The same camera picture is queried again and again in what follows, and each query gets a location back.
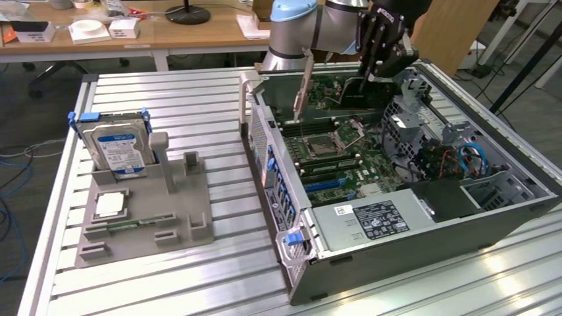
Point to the small white box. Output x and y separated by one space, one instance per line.
124 29

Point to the blue case latch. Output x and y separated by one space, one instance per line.
292 238

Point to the grey metal disk bay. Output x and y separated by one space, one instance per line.
495 191

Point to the blue slot clip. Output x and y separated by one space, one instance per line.
280 189
271 164

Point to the black stand pole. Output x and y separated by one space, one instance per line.
526 66

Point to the dark grey open PC case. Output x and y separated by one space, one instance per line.
395 263

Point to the clear plastic packet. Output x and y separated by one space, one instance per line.
116 8

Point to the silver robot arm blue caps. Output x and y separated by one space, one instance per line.
284 36

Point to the black office chair base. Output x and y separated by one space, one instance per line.
48 74

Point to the white tape roll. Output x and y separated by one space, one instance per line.
82 4

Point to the silver hard disk blue caddy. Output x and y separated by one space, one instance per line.
114 148

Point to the black RAM slot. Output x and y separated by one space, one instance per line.
310 130
311 122

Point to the black power adapter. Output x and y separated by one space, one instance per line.
481 70

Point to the white round holder box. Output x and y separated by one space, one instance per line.
87 31

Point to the white paper booklet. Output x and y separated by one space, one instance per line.
252 29

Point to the grey plastic parts rack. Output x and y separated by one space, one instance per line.
140 250

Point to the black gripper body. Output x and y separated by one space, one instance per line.
395 19

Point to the white table frame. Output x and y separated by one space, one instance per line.
494 36

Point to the grey cup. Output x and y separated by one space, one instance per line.
59 4

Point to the black round lamp base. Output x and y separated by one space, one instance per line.
188 16

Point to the brown cardboard box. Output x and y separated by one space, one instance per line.
260 10

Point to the white box black lid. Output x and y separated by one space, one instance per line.
32 33

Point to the thin metal locking lever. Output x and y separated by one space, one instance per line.
300 129

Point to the silver chipset heatsink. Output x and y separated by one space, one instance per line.
375 189

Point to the wooden desk white frame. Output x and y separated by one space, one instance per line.
87 47
198 36

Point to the CPU socket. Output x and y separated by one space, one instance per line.
322 145

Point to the silver CPU chip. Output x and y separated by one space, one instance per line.
110 205

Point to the grey power supply unit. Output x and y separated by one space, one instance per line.
373 227

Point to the red clips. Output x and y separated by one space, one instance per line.
140 14

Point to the clear plastic bag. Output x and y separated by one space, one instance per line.
13 14

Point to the wooden cabinet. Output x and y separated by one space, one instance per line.
447 39

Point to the black graphics card metal bracket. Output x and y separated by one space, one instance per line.
324 92

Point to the white cabinet red dot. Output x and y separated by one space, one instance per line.
467 56

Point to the perforated metal disk bay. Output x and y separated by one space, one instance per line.
409 131

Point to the green motherboard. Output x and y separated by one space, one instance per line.
373 164

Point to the metal socket cover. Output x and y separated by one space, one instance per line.
345 138

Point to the orange box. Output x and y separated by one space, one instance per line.
7 36

